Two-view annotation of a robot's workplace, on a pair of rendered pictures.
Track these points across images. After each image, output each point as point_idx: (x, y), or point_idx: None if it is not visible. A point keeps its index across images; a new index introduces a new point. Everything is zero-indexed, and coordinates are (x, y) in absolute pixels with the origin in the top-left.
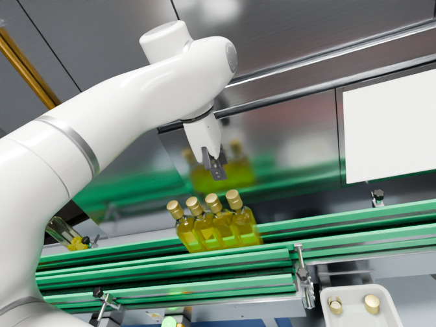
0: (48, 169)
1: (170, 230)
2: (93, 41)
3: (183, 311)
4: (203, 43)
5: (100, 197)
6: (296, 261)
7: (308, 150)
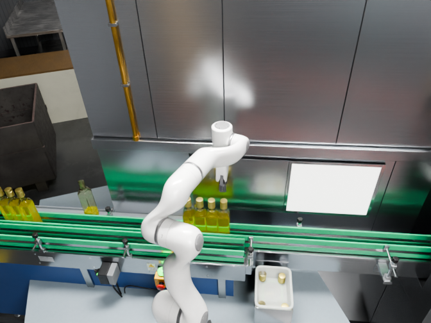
0: (196, 180)
1: None
2: (176, 105)
3: None
4: (239, 141)
5: (127, 182)
6: (247, 248)
7: (269, 186)
